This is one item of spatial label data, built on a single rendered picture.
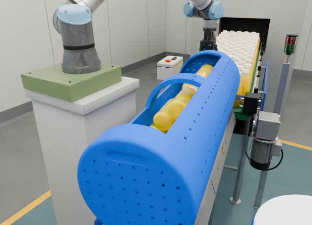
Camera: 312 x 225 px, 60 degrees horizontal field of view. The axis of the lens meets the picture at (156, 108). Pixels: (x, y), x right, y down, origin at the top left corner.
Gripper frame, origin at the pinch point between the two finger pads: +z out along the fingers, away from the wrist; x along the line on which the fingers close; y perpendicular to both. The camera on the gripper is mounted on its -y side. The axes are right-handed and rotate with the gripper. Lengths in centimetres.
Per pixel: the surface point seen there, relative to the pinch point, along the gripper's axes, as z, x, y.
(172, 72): 5.1, -18.5, 7.3
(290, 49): -8.1, 42.6, -17.2
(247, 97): 10.3, 24.3, 17.0
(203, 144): -6, 18, 96
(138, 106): 110, -119, -157
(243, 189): 110, 31, -37
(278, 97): 21, 42, -19
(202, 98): -11, 14, 79
